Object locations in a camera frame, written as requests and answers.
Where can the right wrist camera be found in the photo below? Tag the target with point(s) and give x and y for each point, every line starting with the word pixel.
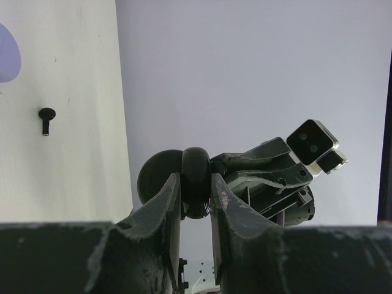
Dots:
pixel 316 148

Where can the lilac earbud charging case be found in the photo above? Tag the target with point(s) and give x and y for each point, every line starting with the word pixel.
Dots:
pixel 10 58

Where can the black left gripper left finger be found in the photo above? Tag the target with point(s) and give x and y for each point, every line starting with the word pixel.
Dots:
pixel 140 254

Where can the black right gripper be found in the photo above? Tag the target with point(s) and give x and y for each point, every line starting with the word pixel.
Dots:
pixel 297 204

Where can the black earbud charging case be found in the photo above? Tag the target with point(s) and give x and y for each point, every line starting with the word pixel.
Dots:
pixel 195 173

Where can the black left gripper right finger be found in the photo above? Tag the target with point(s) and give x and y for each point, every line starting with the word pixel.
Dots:
pixel 255 255

